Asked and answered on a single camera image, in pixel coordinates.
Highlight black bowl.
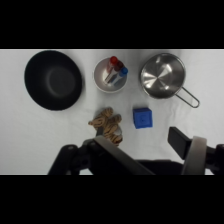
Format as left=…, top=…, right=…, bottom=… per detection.
left=23, top=49, right=84, bottom=112

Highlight steel saucepan with handle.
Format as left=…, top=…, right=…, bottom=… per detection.
left=139, top=52, right=201, bottom=109

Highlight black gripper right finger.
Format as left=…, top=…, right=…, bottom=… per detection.
left=167, top=126, right=224, bottom=176

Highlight blue cube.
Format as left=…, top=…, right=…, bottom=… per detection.
left=132, top=107, right=154, bottom=130

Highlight blue capped marker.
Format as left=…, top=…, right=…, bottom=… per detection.
left=112, top=66, right=129, bottom=87

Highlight tiger plush toy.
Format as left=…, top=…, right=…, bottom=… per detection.
left=87, top=106, right=124, bottom=147

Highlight white cup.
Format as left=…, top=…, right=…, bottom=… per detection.
left=92, top=56, right=129, bottom=93

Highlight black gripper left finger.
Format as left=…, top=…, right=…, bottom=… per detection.
left=48, top=134, right=155, bottom=176

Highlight dark red capped marker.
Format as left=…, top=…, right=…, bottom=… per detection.
left=107, top=61, right=125, bottom=84

